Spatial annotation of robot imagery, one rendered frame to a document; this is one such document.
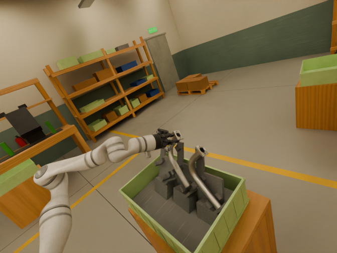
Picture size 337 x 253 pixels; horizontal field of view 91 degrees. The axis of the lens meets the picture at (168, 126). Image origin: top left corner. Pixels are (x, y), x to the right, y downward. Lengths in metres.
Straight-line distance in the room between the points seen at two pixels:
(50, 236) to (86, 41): 5.62
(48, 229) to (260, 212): 0.87
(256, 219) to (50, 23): 5.83
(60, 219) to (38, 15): 5.53
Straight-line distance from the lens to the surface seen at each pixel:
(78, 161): 0.76
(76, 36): 5.97
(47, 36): 5.77
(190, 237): 0.91
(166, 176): 1.07
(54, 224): 0.70
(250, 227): 0.96
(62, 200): 0.76
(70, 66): 5.10
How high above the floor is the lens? 1.62
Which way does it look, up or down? 24 degrees down
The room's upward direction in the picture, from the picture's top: 22 degrees counter-clockwise
